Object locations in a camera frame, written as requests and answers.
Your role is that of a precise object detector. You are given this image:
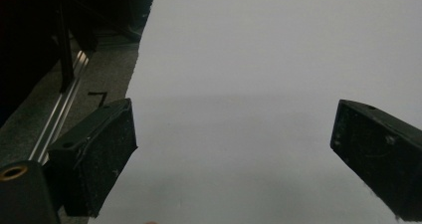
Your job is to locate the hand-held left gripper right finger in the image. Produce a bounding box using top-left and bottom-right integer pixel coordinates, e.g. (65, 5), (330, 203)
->
(329, 99), (422, 223)

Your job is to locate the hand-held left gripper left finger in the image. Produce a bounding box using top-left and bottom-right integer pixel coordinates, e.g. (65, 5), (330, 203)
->
(44, 98), (138, 218)

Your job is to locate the black metal stand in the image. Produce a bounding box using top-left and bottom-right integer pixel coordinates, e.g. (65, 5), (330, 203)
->
(55, 1), (100, 94)

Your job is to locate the aluminium rail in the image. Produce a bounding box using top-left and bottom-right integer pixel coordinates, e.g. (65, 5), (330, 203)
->
(28, 50), (91, 165)

